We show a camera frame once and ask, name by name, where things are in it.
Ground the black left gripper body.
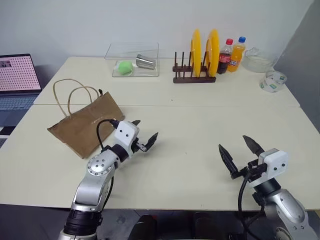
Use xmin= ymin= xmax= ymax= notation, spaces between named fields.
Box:
xmin=129 ymin=136 xmax=148 ymax=154

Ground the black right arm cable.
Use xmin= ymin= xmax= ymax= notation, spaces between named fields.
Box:
xmin=237 ymin=171 xmax=266 ymax=240

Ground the open grey laptop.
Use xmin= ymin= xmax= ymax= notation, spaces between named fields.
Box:
xmin=0 ymin=53 xmax=43 ymax=128

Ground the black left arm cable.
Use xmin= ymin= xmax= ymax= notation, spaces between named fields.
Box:
xmin=96 ymin=119 xmax=119 ymax=154

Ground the green ball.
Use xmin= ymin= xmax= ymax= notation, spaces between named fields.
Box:
xmin=117 ymin=60 xmax=135 ymax=76

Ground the dark wooden dish rack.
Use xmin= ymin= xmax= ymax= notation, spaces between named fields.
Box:
xmin=172 ymin=51 xmax=217 ymax=84

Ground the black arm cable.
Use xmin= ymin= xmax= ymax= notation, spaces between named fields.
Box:
xmin=96 ymin=119 xmax=119 ymax=154
xmin=237 ymin=171 xmax=266 ymax=240

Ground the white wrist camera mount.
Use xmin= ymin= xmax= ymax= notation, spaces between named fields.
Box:
xmin=113 ymin=120 xmax=140 ymax=159
xmin=258 ymin=148 xmax=289 ymax=181

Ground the steel cup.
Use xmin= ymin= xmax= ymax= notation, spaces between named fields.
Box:
xmin=135 ymin=53 xmax=157 ymax=70

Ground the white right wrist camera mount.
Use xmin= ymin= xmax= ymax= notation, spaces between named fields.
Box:
xmin=258 ymin=148 xmax=289 ymax=181

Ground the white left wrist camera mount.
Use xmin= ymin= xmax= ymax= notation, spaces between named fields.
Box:
xmin=113 ymin=120 xmax=140 ymax=159

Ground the clear tape roll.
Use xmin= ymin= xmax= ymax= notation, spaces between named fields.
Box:
xmin=259 ymin=70 xmax=288 ymax=94

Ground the brown paper bag with handles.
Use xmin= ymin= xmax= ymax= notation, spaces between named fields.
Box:
xmin=47 ymin=78 xmax=126 ymax=160

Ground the grey partition panel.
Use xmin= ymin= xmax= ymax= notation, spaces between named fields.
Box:
xmin=273 ymin=0 xmax=320 ymax=141

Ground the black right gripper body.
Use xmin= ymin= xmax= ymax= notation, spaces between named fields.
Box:
xmin=239 ymin=159 xmax=267 ymax=182

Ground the clear plastic box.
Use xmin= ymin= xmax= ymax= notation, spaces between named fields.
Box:
xmin=104 ymin=42 xmax=161 ymax=78

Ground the dark rounded shape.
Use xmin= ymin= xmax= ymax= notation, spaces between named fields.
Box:
xmin=130 ymin=214 xmax=159 ymax=240

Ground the yellow plate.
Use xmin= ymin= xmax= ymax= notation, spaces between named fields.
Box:
xmin=205 ymin=28 xmax=221 ymax=78
xmin=190 ymin=28 xmax=203 ymax=78

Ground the orange soda bottle blue cap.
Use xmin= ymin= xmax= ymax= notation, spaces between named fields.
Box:
xmin=227 ymin=36 xmax=247 ymax=74

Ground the cola bottle red cap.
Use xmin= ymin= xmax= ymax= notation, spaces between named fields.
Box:
xmin=216 ymin=38 xmax=234 ymax=75

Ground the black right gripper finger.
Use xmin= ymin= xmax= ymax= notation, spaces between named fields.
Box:
xmin=218 ymin=143 xmax=242 ymax=180
xmin=242 ymin=134 xmax=265 ymax=155

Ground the clear glass bowl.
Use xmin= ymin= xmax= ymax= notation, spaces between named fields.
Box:
xmin=243 ymin=47 xmax=276 ymax=74

